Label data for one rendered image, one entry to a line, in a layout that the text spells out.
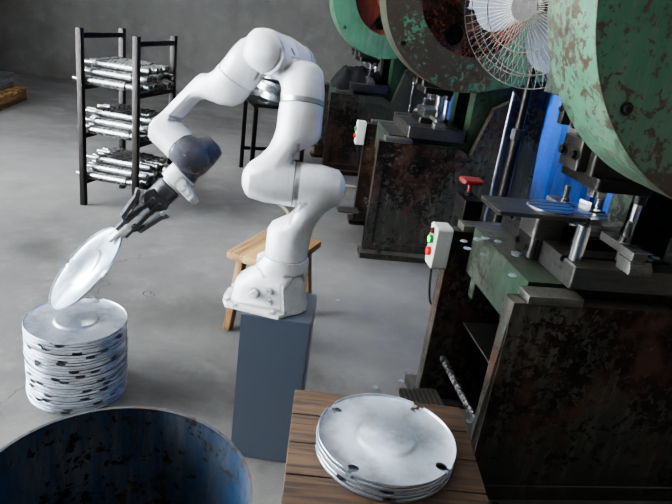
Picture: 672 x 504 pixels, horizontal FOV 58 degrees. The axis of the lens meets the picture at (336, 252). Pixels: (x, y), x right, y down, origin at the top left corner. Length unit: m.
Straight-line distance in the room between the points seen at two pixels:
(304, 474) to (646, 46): 0.98
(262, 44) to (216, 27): 6.56
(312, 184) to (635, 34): 0.74
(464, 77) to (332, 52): 5.30
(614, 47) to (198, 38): 7.20
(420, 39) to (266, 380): 1.77
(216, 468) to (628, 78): 0.99
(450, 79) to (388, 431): 1.94
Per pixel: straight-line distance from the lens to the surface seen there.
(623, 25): 1.16
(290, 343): 1.59
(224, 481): 1.17
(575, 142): 1.68
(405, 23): 2.86
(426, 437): 1.35
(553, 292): 1.53
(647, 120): 1.21
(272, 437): 1.76
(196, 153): 1.73
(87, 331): 1.93
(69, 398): 1.97
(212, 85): 1.68
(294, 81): 1.51
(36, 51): 8.51
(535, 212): 1.64
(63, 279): 2.00
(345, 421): 1.34
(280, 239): 1.51
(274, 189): 1.47
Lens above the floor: 1.19
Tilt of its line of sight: 21 degrees down
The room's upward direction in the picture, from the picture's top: 8 degrees clockwise
